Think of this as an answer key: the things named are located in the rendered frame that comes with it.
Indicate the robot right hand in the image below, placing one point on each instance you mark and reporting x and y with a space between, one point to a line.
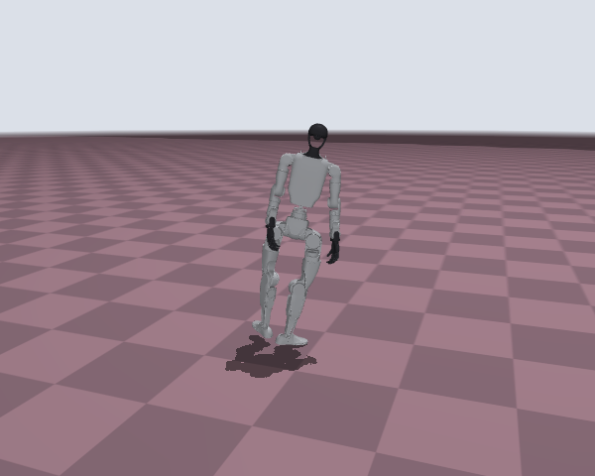
334 248

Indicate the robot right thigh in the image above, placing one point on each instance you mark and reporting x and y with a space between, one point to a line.
311 261

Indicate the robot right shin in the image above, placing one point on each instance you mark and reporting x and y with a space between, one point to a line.
294 307

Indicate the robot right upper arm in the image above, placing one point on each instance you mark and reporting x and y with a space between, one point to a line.
334 185

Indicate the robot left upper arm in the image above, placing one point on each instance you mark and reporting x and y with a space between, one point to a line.
282 173

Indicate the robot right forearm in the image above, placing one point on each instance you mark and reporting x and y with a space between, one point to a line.
334 222

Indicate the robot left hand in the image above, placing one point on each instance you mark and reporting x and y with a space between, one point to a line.
270 234

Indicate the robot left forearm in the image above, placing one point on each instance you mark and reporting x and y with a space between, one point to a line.
273 205

